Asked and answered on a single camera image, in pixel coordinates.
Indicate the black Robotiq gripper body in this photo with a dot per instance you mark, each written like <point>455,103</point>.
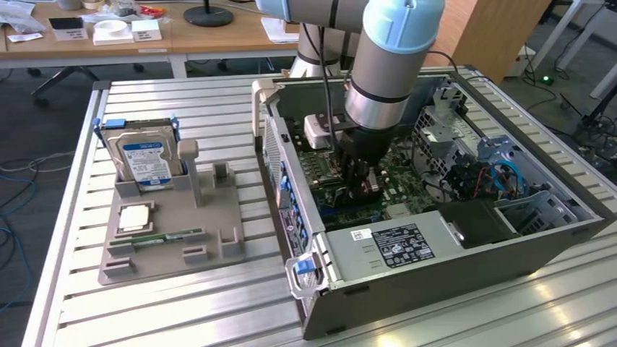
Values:
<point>367,144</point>

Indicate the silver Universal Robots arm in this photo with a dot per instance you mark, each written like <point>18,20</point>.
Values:
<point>386,72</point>

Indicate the RAM stick with white label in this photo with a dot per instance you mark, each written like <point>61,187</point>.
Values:
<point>329,188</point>

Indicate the green motherboard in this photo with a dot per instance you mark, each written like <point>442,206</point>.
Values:
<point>406,191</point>

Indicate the perforated metal disk bay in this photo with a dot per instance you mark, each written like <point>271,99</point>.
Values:
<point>442,144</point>

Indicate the grey power supply unit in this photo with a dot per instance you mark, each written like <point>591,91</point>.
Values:
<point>357,253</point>

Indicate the open grey PC case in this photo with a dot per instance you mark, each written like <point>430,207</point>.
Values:
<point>434,285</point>

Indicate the silver metal drive cage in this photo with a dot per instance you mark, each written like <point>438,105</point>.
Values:
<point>541,213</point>

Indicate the stack of white papers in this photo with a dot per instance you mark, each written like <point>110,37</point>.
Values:
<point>278,32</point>

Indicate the grey plastic parts rack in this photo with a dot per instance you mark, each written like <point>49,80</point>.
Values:
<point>169,213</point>

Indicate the wooden cabinet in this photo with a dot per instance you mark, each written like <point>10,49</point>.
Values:
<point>487,32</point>

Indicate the white box with red dot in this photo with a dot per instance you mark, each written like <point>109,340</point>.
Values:
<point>525,61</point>

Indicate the black device with green light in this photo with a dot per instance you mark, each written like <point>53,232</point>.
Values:
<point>546,78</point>

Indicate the loose green RAM stick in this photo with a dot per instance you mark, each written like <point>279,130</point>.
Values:
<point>165,238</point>

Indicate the silver CPU chip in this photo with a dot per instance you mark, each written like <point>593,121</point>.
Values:
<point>135,218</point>

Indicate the black round lamp base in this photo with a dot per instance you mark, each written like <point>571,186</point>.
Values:
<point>209,17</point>

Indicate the white labelled box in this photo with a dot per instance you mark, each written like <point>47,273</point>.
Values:
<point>145,30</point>

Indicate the small red parts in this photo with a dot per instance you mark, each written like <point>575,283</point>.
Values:
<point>151,12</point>

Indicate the black office chair base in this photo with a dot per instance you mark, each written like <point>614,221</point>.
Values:
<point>58,76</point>

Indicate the black and white label box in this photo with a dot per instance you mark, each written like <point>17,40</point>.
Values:
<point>67,27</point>

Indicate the wooden office desk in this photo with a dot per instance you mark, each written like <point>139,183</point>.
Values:
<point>49,48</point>

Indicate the red and white card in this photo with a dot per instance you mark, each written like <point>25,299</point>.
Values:
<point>25,37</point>

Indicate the clear plastic bag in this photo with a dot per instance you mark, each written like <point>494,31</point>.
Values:
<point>19,18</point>

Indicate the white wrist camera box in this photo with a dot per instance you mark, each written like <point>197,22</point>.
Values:
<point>318,132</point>

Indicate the hard disk with blue bracket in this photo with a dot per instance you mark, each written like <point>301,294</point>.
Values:
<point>145,162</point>

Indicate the white frame table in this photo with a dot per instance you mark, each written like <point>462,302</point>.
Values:
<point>555,34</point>

